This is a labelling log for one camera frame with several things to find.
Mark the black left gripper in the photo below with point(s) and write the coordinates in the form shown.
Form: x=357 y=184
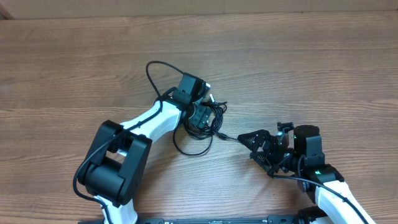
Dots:
x=201 y=115

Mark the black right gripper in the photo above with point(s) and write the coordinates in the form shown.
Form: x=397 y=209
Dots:
x=271 y=141

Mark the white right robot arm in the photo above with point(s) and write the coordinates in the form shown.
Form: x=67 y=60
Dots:
x=296 y=153

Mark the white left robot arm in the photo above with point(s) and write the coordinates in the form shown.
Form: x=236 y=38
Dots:
x=112 y=170

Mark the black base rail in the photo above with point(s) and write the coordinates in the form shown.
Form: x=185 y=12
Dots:
x=271 y=219

